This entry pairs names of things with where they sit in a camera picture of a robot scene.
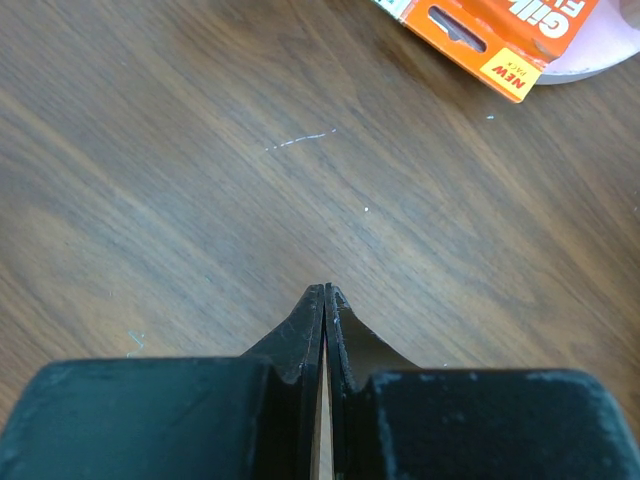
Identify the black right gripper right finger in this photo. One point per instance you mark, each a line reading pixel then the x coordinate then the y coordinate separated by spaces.
pixel 391 419

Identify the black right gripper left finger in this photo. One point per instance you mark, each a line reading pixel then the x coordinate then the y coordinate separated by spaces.
pixel 254 416

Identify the orange razor box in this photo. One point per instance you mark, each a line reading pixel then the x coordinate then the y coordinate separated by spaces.
pixel 506 44

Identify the pink three-tier wooden shelf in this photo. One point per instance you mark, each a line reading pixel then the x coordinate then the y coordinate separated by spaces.
pixel 607 38

